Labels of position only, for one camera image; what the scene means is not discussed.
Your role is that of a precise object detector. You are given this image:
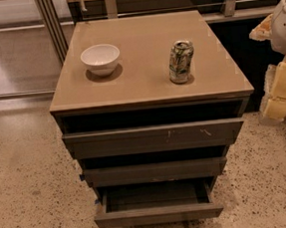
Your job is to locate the white ceramic bowl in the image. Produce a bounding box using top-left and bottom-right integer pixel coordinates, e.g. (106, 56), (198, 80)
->
(80, 44), (120, 78)

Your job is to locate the grey middle drawer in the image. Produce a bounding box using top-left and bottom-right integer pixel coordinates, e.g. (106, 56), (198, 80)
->
(83, 157), (227, 187)

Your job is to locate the grey top drawer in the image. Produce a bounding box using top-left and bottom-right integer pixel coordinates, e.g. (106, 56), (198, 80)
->
(62, 117), (243, 159)

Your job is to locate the grey bottom drawer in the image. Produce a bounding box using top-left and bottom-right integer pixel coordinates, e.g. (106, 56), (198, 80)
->
(95, 179), (223, 228)

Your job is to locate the grey drawer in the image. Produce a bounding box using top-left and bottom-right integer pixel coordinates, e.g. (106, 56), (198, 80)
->
(83, 157), (227, 187)
(95, 179), (223, 228)
(62, 117), (243, 159)

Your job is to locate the grey drawer cabinet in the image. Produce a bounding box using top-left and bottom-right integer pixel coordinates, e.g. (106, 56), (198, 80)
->
(41, 5), (263, 201)

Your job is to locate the green patterned drink can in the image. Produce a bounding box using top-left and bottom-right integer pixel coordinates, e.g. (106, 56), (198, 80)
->
(168, 40), (194, 84)

